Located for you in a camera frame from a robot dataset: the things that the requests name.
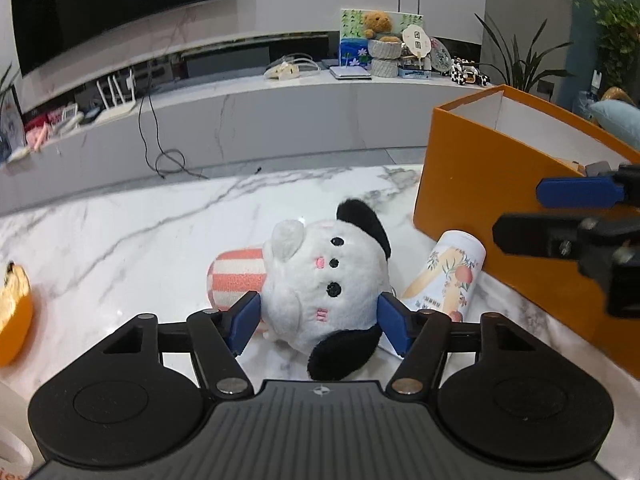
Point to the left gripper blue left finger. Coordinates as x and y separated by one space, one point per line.
217 339

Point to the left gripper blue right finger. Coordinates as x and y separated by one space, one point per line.
420 338

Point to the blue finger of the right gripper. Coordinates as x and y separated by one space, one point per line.
584 192
539 235

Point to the floral white cream tube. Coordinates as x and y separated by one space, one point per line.
448 278

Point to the white black plush toy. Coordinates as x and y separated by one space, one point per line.
319 284

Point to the orange storage box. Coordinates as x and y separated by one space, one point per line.
485 156

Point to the light blue cushion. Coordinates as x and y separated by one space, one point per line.
618 118

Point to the green potted plant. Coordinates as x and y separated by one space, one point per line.
521 70

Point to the white round fan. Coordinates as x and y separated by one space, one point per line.
417 41

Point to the orange peel bowl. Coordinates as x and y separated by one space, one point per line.
17 310

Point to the long grey tv console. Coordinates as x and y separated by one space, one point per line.
231 121

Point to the brown teddy bear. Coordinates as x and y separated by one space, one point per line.
377 25

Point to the silver laptop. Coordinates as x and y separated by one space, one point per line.
349 73

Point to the white wifi router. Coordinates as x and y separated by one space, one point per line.
118 96

